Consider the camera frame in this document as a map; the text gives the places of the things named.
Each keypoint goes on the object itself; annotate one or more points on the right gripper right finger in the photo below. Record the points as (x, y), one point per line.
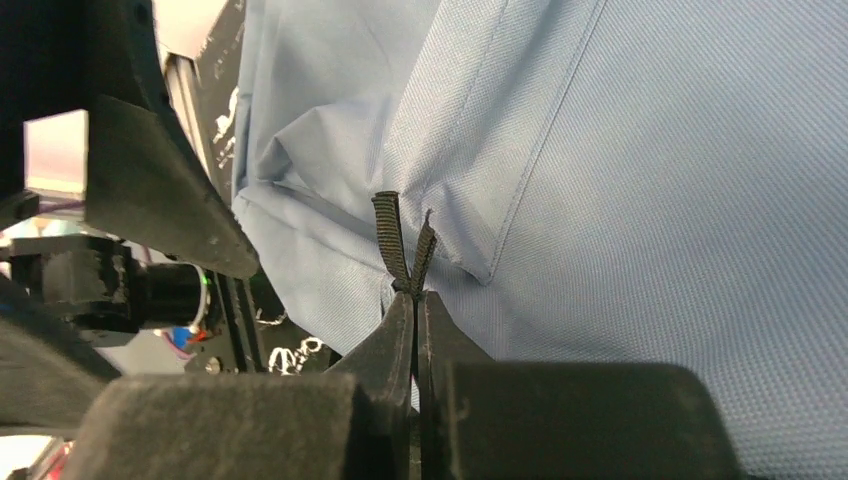
(483, 419)

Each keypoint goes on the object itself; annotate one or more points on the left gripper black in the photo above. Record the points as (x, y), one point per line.
(99, 291)

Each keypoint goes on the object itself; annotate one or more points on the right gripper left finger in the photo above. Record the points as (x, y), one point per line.
(350, 422)

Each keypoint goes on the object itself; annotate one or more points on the blue student backpack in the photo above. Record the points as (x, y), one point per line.
(609, 181)

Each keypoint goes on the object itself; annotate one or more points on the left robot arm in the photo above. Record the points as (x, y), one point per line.
(49, 375)

